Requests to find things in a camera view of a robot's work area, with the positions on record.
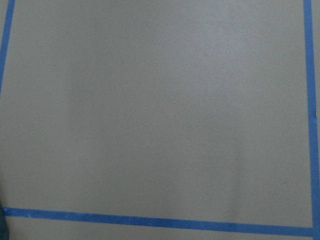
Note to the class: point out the black t-shirt with logo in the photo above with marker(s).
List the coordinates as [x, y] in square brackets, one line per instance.
[4, 230]

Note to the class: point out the brown paper table mat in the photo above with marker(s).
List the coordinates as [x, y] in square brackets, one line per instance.
[160, 119]

